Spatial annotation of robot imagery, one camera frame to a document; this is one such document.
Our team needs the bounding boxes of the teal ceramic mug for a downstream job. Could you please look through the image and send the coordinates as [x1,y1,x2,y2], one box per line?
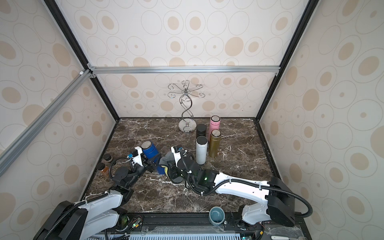
[209,207,226,226]

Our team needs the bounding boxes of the left aluminium frame bar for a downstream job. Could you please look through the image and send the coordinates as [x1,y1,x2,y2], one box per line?
[1,70,91,175]

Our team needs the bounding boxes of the pink thermos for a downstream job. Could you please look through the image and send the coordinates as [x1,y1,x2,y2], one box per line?
[208,115,221,140]

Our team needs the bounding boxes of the orange spice jar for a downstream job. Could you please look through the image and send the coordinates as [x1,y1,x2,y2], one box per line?
[96,162,110,176]

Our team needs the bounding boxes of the dark lid spice jar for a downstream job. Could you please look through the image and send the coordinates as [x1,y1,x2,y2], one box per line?
[102,154,114,165]

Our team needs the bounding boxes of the blue thermos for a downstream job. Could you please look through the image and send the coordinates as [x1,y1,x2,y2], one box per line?
[141,141,165,175]

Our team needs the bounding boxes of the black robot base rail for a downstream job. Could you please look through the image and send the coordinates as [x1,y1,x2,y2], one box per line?
[53,211,313,240]

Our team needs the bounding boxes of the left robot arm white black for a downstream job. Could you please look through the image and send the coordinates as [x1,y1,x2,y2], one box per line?
[34,154,161,240]

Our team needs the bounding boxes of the black thermos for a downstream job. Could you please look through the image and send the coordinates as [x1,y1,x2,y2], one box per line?
[196,124,207,138]

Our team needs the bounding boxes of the gold thermos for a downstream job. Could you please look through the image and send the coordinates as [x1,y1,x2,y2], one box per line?
[209,129,222,158]

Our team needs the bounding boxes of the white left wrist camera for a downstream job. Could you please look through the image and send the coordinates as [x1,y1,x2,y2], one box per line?
[127,146,143,167]

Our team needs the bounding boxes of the silver metal cup stand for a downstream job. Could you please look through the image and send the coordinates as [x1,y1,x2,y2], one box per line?
[168,80,205,133]

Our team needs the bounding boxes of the horizontal aluminium frame bar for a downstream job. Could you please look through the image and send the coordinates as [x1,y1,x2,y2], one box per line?
[90,65,280,74]

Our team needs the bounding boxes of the grey yellow cleaning cloth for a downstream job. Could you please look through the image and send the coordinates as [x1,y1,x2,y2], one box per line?
[159,152,184,184]

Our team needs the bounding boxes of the white thermos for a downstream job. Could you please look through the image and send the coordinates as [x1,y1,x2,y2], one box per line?
[196,136,208,165]

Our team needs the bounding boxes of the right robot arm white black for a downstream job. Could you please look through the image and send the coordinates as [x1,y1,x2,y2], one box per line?
[165,154,314,227]

